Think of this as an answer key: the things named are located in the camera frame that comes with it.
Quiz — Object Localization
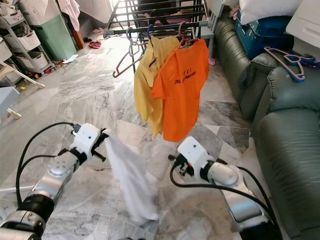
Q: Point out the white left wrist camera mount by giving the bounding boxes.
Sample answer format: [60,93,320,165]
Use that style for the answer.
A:
[72,123,103,158]

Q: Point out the light blue folding table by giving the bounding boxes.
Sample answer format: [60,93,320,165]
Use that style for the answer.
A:
[0,86,21,118]

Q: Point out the brown wooden post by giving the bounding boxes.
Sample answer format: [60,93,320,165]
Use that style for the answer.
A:
[72,30,81,51]

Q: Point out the white metal table legs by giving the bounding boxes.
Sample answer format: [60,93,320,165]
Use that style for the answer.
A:
[0,184,27,197]

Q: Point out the black metal drying rack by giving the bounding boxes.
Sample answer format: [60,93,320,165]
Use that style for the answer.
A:
[104,0,213,101]

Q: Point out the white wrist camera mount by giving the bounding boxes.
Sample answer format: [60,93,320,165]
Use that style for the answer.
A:
[72,123,103,158]
[176,136,208,171]

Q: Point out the green plastic bin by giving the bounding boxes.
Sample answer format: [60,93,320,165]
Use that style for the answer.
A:
[32,15,78,62]

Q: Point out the orange t-shirt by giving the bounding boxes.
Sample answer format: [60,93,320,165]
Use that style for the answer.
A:
[151,38,210,143]

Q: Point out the blue plastic crate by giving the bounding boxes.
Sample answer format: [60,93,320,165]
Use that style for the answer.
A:
[234,15,293,61]

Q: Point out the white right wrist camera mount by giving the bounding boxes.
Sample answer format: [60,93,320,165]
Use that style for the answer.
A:
[176,136,208,171]

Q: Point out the green leather sofa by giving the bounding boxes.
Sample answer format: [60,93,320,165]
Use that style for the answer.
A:
[212,12,320,240]

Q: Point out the red plastic hanger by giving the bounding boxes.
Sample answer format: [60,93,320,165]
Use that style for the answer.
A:
[177,21,198,50]

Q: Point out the white cabinet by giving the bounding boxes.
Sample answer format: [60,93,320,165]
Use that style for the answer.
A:
[285,0,320,56]

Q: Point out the yellow printed t-shirt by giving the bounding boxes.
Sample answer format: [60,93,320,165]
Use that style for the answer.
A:
[133,35,181,138]

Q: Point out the white pillow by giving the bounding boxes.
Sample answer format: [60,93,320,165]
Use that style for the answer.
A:
[239,0,303,26]

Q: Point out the white paper sheet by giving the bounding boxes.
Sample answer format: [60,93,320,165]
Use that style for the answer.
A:
[62,54,80,65]

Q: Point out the pink hanging cloth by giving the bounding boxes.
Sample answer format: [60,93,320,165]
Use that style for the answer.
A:
[57,0,82,33]

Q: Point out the white drawer tower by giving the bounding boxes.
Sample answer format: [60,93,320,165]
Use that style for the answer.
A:
[0,2,53,86]

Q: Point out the white garment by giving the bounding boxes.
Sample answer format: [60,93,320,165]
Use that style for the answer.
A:
[105,132,160,223]

